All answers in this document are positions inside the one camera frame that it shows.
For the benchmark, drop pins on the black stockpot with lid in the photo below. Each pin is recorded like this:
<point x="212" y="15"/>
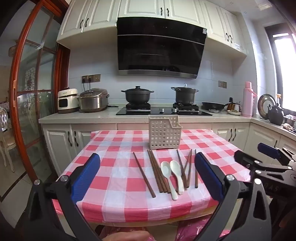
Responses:
<point x="185" y="96"/>

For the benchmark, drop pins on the small white cup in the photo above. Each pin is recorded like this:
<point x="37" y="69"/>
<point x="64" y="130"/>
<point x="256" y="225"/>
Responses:
<point x="237" y="107"/>

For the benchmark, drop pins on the spray bottle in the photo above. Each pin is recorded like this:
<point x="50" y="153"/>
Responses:
<point x="278" y="97"/>

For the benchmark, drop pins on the silver rice cooker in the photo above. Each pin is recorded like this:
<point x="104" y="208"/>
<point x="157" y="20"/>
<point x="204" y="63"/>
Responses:
<point x="92" y="102"/>

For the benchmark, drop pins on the white plastic utensil basket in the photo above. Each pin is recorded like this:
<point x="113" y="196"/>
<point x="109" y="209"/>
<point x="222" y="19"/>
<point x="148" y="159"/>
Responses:
<point x="164" y="136"/>

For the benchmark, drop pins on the white small electric cooker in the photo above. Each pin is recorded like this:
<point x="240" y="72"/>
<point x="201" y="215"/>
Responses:
<point x="67" y="102"/>

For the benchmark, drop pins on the pink patterned pants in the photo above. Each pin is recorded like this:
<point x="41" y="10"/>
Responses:
<point x="192" y="231"/>

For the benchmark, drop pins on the white upper kitchen cabinets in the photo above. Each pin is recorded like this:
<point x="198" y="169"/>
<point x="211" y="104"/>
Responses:
<point x="74" y="23"/>

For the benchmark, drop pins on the white ceramic spoon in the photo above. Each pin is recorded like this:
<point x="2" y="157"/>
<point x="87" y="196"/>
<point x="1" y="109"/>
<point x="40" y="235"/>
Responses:
<point x="175" y="168"/>
<point x="166" y="170"/>

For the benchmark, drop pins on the steel pot lid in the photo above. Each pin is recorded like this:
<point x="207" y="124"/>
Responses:
<point x="263" y="104"/>

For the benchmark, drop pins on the red wooden glass door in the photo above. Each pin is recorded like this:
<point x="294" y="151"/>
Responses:
<point x="13" y="88"/>

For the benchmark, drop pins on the person's left hand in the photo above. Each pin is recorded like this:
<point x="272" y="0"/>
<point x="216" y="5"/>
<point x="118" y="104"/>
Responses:
<point x="124" y="236"/>

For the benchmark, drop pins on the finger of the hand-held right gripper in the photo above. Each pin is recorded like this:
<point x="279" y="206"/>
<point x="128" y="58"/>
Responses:
<point x="244" y="158"/>
<point x="268" y="149"/>

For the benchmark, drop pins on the small gold wall socket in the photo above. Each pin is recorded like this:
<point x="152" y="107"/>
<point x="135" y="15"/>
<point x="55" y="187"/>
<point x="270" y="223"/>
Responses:
<point x="222" y="84"/>

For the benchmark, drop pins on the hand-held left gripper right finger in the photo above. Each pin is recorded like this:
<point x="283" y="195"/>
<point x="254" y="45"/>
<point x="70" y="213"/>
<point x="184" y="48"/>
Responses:
<point x="209" y="176"/>

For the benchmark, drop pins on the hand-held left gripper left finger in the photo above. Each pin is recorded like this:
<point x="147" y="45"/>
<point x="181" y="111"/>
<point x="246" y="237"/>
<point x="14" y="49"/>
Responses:
<point x="85" y="178"/>

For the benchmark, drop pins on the white lower kitchen cabinets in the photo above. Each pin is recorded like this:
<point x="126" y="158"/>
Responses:
<point x="57" y="143"/>

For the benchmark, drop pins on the white kitchen cabinets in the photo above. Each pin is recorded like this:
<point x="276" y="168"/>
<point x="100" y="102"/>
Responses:
<point x="57" y="143"/>
<point x="74" y="23"/>

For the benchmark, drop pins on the black frying pan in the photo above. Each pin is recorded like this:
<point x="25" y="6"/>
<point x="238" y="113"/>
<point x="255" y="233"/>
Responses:
<point x="212" y="106"/>

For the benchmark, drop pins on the black glass gas cooktop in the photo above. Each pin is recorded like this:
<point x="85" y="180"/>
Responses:
<point x="138" y="111"/>

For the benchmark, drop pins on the pink thermos flask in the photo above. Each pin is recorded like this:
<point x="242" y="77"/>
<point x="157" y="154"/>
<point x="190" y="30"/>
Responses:
<point x="247" y="102"/>

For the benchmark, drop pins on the black range hood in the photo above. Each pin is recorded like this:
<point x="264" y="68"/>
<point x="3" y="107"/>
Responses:
<point x="161" y="46"/>

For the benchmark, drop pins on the white dining chair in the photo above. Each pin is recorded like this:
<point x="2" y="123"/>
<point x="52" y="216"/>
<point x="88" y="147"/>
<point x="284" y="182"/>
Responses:
<point x="7" y="141"/>

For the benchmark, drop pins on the red white checked tablecloth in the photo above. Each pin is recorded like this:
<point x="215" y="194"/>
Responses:
<point x="115" y="166"/>

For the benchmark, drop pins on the black kettle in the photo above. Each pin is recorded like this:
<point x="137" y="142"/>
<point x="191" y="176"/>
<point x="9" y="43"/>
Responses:
<point x="276" y="115"/>

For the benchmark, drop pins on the dark framed window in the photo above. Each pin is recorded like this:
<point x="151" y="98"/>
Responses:
<point x="285" y="69"/>

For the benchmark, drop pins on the small dish with food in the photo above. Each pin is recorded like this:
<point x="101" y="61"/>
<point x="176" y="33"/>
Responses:
<point x="234" y="112"/>

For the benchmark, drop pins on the wide gold wall socket panel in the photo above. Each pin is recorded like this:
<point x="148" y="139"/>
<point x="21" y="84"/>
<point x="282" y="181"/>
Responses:
<point x="93" y="78"/>

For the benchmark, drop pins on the black casserole pot with lid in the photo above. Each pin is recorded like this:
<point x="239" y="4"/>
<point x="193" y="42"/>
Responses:
<point x="137" y="96"/>

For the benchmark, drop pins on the dark condiment bottle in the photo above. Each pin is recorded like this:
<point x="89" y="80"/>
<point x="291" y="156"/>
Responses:
<point x="230" y="104"/>

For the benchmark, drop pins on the beige rag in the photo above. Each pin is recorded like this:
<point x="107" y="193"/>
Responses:
<point x="288" y="126"/>

